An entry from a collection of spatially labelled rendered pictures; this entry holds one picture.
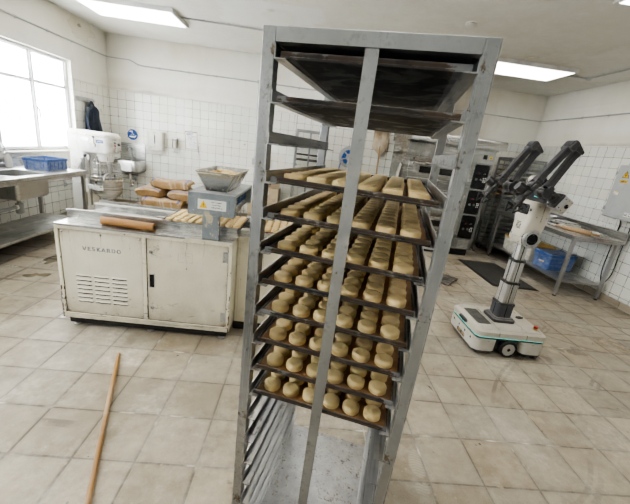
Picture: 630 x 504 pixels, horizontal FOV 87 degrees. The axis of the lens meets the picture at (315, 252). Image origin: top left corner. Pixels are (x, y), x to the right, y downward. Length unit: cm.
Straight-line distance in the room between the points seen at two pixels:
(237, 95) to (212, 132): 82
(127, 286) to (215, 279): 68
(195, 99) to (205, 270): 488
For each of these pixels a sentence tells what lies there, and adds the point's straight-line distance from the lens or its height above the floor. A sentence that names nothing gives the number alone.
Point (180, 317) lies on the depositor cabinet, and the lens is 289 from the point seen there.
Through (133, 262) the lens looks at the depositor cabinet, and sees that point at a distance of 284.
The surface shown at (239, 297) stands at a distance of 288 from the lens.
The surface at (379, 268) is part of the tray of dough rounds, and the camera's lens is 84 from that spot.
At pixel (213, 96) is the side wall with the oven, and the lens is 704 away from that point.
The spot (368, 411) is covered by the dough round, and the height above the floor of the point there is 88.
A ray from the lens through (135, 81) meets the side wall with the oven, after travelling 752.
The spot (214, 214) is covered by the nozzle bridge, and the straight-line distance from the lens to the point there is 250.
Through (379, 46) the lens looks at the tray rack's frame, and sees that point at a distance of 80.
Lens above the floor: 159
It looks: 18 degrees down
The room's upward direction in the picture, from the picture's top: 7 degrees clockwise
